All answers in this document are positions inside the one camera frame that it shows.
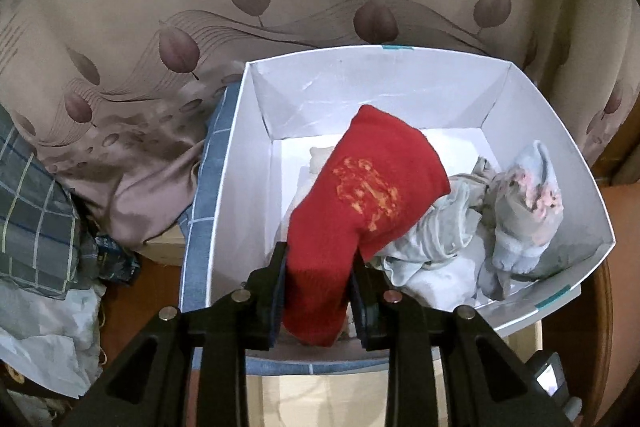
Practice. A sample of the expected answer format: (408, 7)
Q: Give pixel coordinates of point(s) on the beige leaf pattern bedsheet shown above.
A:
(113, 95)

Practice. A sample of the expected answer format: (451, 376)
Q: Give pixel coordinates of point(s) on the white plastic bag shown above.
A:
(53, 342)

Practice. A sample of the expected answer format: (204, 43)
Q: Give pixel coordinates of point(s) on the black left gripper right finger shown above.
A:
(486, 384)

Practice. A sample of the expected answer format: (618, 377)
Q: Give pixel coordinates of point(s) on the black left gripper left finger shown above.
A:
(148, 383)

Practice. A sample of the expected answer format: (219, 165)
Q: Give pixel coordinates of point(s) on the floral light blue underwear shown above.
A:
(524, 208)

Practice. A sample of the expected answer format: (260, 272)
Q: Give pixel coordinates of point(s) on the grey ribbed knit underwear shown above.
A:
(440, 226)

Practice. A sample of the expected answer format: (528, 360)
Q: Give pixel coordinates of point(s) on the dark plaid fabric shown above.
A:
(40, 229)

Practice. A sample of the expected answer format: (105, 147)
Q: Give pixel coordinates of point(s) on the white XINCCI shoe box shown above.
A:
(477, 112)

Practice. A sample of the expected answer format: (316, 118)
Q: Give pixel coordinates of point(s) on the red underwear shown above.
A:
(377, 183)

